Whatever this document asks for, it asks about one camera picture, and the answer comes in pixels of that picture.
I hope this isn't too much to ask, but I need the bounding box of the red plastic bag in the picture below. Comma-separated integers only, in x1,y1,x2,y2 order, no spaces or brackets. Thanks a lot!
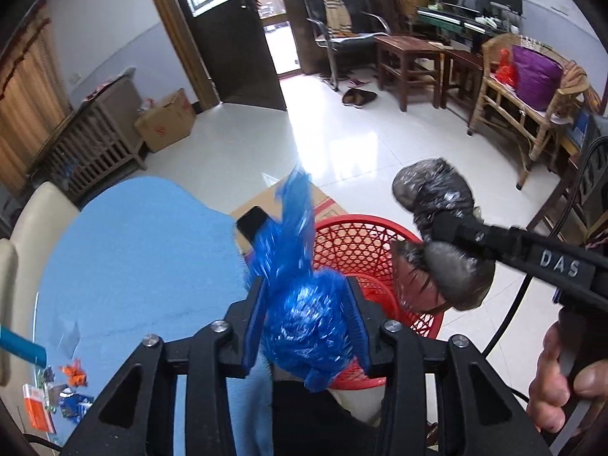
494,49,518,89

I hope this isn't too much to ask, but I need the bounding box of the purple cushion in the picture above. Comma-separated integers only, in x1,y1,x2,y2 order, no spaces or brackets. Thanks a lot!
512,45,565,111

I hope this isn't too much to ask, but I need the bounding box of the black flat packet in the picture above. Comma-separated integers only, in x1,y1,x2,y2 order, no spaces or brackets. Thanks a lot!
46,382,72,407

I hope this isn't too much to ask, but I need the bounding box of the cream leather sofa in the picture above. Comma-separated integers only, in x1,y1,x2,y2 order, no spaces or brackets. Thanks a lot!
0,181,81,388

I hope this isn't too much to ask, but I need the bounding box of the black cable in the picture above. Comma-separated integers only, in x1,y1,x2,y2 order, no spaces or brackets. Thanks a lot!
482,273,533,402

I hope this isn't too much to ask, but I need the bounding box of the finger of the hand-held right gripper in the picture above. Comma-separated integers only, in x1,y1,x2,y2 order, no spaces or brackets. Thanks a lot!
430,211,528,271

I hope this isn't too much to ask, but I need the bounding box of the large dark wooden stool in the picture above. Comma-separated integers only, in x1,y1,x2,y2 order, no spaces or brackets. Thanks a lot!
374,35,445,112

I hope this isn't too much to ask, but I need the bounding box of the person's right hand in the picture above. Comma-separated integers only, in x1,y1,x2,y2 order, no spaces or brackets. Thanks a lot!
527,320,608,433

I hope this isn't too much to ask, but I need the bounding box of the small dark wooden stool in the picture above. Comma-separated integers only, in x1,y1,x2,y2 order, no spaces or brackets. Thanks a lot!
441,50,485,110

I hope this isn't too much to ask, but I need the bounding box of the small orange wrapper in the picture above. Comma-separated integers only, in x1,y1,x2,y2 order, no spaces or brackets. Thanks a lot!
59,361,91,388

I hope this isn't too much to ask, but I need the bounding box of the flat cardboard box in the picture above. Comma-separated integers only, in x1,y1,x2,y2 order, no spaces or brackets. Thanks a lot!
229,181,350,252

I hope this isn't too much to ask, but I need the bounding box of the brown curtain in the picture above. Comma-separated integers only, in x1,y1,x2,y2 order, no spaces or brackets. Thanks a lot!
0,14,72,195

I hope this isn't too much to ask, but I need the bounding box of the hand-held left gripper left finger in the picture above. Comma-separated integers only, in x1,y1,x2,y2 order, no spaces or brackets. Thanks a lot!
59,275,274,456

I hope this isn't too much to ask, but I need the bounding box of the small blue packet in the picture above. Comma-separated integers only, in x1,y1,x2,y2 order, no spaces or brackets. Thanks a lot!
59,389,93,423

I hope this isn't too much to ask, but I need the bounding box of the wooden door frame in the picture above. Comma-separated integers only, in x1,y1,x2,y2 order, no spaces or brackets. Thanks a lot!
139,0,222,112

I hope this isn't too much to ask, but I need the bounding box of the round blue table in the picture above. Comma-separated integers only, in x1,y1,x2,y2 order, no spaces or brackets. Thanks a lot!
35,177,274,456

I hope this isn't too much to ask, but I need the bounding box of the open brown cardboard box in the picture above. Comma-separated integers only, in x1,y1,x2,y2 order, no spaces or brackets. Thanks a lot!
134,88,197,154

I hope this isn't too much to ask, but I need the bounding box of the rattan armchair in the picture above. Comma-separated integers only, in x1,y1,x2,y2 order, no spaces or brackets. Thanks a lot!
468,33,592,188

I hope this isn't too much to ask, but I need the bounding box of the red plastic mesh basket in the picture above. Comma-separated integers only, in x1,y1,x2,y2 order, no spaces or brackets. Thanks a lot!
311,215,445,390

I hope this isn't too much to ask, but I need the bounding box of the orange and white packet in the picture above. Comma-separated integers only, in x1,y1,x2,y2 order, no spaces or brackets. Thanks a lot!
23,384,58,433

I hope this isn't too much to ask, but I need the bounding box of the slatted wooden cabinet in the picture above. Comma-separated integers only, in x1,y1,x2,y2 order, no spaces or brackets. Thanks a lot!
28,69,148,205

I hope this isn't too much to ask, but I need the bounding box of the brown paper bag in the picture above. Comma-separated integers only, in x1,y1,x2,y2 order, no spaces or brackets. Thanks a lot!
400,0,431,20

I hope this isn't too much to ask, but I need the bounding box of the black phone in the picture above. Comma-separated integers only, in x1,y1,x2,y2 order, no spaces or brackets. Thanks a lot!
236,206,271,243

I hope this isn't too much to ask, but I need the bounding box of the cluttered dark desk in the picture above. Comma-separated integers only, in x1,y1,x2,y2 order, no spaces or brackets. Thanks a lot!
417,5,499,53

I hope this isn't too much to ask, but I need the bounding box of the blue plastic bag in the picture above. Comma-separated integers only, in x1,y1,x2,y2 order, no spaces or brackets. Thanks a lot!
244,164,364,393

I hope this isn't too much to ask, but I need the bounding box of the teal insulated bottle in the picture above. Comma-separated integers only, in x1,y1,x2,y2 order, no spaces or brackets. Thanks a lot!
0,325,48,366

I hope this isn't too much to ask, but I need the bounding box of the striped beige cloth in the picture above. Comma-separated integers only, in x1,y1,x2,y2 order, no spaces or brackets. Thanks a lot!
320,0,353,39

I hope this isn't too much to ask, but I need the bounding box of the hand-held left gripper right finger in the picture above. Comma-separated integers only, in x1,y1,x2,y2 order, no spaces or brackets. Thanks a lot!
344,275,554,456

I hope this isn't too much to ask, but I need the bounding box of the dark cloth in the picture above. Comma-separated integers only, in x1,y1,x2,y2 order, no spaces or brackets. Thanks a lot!
273,380,385,456

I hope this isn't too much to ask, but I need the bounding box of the black plastic bag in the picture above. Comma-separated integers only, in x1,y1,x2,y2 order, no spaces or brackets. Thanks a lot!
392,158,495,314

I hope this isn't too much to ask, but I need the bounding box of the metal frame black chair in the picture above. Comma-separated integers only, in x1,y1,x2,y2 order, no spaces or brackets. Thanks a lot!
301,0,393,91

